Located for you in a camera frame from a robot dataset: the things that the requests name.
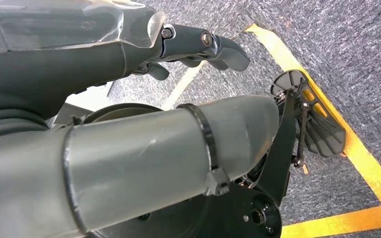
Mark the yellow floor tape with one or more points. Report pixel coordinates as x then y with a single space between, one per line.
358 154

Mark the black robot foot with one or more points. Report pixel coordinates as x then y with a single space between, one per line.
322 138

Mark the white floor tape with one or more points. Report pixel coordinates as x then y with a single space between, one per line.
180 87

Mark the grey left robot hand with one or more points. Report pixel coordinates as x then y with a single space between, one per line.
62 59

